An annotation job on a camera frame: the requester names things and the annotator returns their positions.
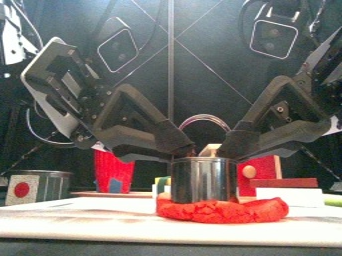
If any round metal cookie cutter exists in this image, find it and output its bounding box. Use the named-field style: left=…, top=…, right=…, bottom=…
left=169, top=113, right=240, bottom=205

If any wooden box with red panel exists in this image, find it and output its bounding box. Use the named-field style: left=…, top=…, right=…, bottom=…
left=198, top=143, right=284, bottom=198

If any red plastic cup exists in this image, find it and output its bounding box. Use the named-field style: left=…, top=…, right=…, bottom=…
left=92, top=148, right=136, bottom=195

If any toy egg sushi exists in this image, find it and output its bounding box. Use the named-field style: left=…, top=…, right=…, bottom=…
left=151, top=175, right=173, bottom=200

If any flat tan tray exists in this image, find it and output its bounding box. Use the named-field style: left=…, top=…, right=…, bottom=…
left=69, top=190, right=155, bottom=199

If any toy salmon sushi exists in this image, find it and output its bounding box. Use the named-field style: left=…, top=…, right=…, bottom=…
left=248, top=177, right=326, bottom=209

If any green toy vegetable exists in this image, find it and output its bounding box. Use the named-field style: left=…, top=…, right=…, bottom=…
left=323, top=193, right=342, bottom=208

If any red play dough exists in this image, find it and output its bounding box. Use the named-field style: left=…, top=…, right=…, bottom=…
left=155, top=192, right=290, bottom=225

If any tin with red dot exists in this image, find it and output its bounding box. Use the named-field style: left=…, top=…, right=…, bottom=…
left=4, top=169, right=73, bottom=206

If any white cutting board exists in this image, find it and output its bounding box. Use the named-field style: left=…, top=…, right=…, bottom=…
left=0, top=196, right=342, bottom=249

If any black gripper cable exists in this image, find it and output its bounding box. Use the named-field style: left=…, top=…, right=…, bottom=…
left=24, top=106, right=77, bottom=148

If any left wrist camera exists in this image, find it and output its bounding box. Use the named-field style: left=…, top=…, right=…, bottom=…
left=95, top=16, right=141, bottom=75

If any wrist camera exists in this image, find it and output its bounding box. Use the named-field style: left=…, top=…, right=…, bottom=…
left=247, top=0, right=300, bottom=61
left=95, top=16, right=141, bottom=75

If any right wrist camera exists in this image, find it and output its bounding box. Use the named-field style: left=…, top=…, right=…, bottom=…
left=247, top=0, right=300, bottom=61

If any vertical metal frame pole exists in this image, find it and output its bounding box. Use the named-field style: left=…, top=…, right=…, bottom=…
left=165, top=0, right=176, bottom=175

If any diagonal frame rod with turnbuckle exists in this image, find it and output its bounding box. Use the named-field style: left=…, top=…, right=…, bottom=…
left=132, top=0, right=342, bottom=183

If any plain diagonal frame rod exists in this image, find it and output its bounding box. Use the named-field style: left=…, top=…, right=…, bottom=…
left=0, top=0, right=224, bottom=177

